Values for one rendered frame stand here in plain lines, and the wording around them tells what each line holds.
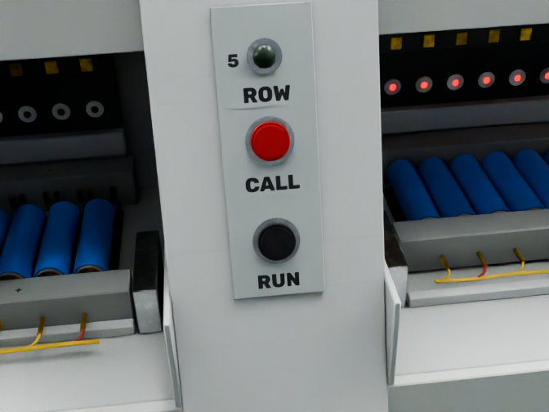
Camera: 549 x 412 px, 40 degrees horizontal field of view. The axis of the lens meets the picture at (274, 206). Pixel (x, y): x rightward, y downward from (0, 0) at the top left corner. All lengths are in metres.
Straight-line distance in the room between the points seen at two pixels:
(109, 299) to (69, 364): 0.04
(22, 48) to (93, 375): 0.15
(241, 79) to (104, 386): 0.16
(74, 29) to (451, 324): 0.23
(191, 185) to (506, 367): 0.17
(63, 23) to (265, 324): 0.15
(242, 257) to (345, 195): 0.05
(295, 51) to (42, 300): 0.17
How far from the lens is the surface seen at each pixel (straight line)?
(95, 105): 0.48
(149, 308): 0.38
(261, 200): 0.31
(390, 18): 0.33
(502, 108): 0.52
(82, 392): 0.37
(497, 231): 0.42
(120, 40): 0.32
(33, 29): 0.32
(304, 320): 0.34
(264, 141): 0.30
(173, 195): 0.31
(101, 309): 0.39
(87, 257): 0.41
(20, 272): 0.42
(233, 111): 0.31
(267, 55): 0.30
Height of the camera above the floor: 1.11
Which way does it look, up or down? 15 degrees down
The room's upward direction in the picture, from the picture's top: 4 degrees counter-clockwise
